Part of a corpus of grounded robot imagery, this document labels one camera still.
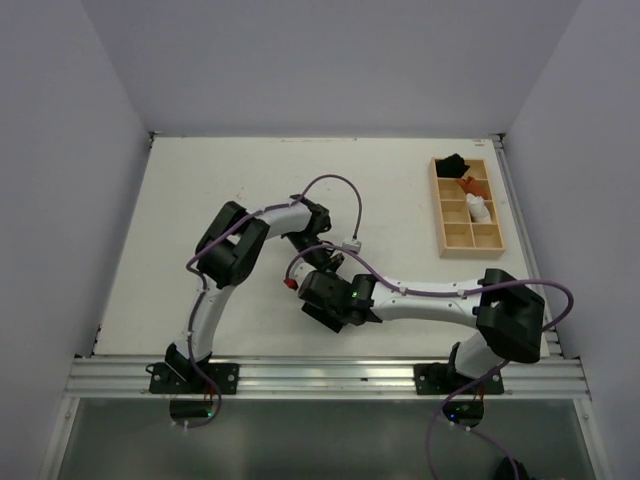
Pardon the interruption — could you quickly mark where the aluminium rail frame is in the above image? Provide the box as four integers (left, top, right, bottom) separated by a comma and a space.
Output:
63, 355, 591, 400

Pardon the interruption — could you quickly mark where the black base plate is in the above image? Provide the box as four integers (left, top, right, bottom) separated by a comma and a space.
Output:
413, 362, 505, 396
145, 362, 240, 395

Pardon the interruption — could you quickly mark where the orange rolled cloth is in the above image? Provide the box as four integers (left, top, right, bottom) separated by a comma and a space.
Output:
456, 176, 490, 200

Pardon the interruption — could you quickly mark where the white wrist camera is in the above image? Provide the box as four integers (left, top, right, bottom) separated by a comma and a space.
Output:
284, 262, 308, 291
342, 237, 362, 254

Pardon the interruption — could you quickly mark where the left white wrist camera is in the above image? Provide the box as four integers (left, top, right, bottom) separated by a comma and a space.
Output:
342, 237, 362, 254

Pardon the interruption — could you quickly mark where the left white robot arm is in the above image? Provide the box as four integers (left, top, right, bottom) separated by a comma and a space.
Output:
163, 195, 332, 393

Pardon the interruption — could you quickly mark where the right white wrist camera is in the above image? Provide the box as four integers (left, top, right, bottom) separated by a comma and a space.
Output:
284, 262, 308, 291

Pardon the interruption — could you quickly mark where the black object bottom edge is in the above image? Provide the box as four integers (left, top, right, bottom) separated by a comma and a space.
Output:
492, 457, 536, 480

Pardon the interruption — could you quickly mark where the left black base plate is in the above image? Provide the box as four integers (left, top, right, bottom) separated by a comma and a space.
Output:
145, 362, 240, 395

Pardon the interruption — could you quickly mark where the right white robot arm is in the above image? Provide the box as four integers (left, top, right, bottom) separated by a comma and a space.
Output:
285, 264, 544, 393

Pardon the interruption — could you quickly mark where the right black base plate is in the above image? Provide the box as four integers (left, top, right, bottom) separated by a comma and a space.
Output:
413, 362, 505, 396

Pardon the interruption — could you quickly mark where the white rolled cloth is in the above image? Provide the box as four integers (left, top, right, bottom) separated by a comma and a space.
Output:
466, 194, 492, 224

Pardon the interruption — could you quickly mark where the black rolled cloth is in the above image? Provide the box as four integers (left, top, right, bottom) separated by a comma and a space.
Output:
435, 153, 470, 179

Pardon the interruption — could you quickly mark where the wooden compartment tray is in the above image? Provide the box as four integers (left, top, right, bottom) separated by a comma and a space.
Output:
429, 154, 506, 260

